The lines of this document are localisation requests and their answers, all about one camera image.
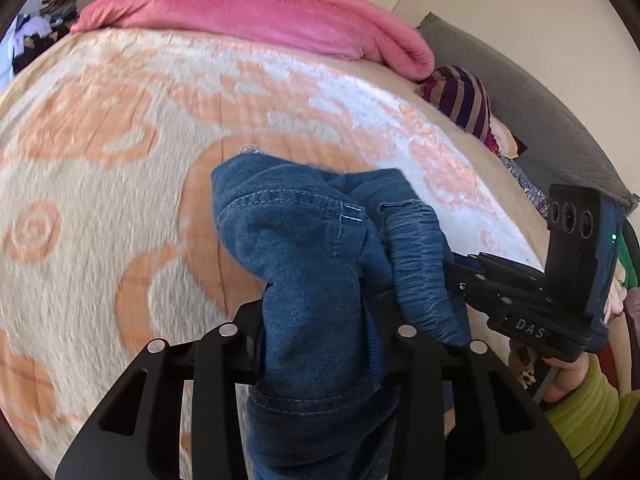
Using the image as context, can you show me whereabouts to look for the cream and magenta cloth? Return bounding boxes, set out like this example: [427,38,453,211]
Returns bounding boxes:
[482,112,529,159]

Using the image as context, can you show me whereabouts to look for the orange and white printed blanket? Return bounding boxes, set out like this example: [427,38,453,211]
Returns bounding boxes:
[0,27,551,476]

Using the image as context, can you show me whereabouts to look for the heap of dark clothes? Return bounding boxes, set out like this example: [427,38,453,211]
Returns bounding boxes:
[10,0,82,74]

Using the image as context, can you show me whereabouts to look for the blue denim pants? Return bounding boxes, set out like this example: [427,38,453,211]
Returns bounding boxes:
[210,150,473,480]

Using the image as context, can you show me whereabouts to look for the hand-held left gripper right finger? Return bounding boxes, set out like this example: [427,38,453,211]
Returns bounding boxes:
[366,305,581,480]

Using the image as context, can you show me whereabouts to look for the person's right hand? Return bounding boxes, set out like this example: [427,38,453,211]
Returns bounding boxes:
[507,337,601,406]

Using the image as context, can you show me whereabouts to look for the pink duvet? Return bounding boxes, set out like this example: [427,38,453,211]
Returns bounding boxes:
[70,0,436,81]

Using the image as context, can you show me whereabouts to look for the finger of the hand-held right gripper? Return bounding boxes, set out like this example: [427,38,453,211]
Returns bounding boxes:
[444,259,551,322]
[465,252,547,283]

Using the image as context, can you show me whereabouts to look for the purple striped cloth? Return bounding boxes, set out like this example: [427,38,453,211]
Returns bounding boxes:
[417,65,493,143]

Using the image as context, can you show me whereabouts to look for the blue floral cloth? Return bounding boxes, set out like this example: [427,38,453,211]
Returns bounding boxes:
[500,155,552,218]

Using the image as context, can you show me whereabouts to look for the grey quilted headboard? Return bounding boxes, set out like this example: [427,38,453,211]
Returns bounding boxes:
[417,10,640,208]

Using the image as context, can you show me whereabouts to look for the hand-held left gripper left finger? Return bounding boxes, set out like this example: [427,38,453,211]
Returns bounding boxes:
[55,301,266,480]

